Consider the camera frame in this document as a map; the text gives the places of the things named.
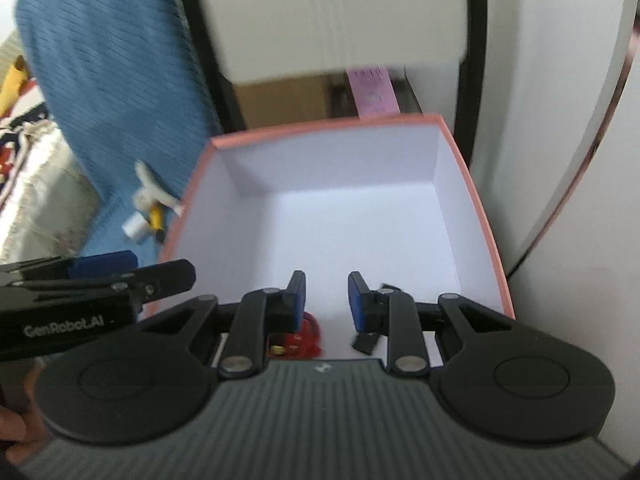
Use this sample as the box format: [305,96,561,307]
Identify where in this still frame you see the blue quilted cushion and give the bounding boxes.
[15,0,223,267]

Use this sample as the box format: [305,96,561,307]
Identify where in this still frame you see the person's left hand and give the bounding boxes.
[0,402,48,466]

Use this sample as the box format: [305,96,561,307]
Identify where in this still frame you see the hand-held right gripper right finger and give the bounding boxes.
[347,270,518,378]

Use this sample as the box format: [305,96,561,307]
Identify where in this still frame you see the white plush toy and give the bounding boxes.
[134,160,184,215]

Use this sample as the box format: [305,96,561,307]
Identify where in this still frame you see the pink cardboard box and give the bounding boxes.
[142,114,516,361]

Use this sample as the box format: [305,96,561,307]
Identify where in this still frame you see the pink card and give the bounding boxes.
[348,66,401,120]

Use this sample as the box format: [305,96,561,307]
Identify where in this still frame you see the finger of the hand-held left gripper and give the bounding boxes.
[15,258,197,307]
[0,251,139,288]

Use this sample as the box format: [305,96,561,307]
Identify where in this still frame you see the brown cardboard box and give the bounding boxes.
[235,77,361,132]

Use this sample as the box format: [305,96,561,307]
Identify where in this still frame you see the floral beige bedsheet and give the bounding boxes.
[0,130,103,267]

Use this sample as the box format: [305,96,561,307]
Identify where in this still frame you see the white cabinet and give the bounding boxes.
[450,0,640,283]

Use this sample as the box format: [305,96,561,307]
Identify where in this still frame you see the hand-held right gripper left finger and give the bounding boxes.
[140,270,307,381]

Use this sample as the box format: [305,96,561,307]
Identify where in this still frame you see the small yellow object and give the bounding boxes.
[149,204,167,242]

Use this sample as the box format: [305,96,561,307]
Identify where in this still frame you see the striped printed blanket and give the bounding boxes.
[0,102,58,188]

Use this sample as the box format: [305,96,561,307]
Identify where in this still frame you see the grey chair backrest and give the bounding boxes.
[170,0,491,171]

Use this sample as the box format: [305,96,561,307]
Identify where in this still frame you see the yellow plush toy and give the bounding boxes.
[0,55,34,117]

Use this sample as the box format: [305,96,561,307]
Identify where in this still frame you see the beige quilted bedcover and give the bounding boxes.
[0,30,26,86]

